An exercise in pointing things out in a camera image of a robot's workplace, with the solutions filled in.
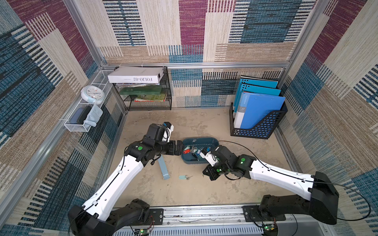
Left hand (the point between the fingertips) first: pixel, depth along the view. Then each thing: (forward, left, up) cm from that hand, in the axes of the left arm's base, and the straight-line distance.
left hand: (176, 144), depth 75 cm
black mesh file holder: (+17, -54, -10) cm, 58 cm away
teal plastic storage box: (+11, -8, -21) cm, 25 cm away
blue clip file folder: (+26, -46, 0) cm, 52 cm away
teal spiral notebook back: (+39, -49, +10) cm, 63 cm away
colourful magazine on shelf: (+37, +19, 0) cm, 41 cm away
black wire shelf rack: (+48, +39, -18) cm, 65 cm away
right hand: (-10, -13, -10) cm, 19 cm away
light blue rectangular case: (-3, +9, -17) cm, 20 cm away
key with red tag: (+8, -4, -21) cm, 23 cm away
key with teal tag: (-8, -3, -22) cm, 23 cm away
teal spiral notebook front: (+35, -47, +7) cm, 59 cm away
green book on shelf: (+40, +25, +4) cm, 47 cm away
